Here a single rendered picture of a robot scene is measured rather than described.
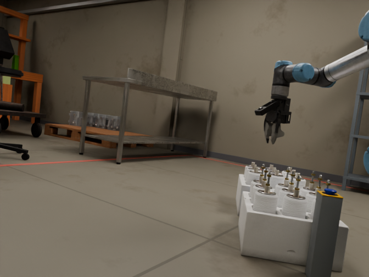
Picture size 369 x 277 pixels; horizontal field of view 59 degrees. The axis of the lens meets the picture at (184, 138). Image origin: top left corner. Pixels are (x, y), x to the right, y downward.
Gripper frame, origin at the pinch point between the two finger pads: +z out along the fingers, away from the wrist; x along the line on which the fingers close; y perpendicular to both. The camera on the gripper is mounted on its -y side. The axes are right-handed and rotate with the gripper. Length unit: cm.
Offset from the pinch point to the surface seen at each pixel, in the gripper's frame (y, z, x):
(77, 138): -51, 42, 349
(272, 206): -5.4, 25.5, -15.0
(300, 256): 3.7, 42.6, -24.5
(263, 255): -8.3, 44.7, -17.4
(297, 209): 2.6, 25.2, -20.3
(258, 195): -10.0, 22.4, -11.0
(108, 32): -5, -136, 481
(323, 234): -0.4, 28.7, -37.2
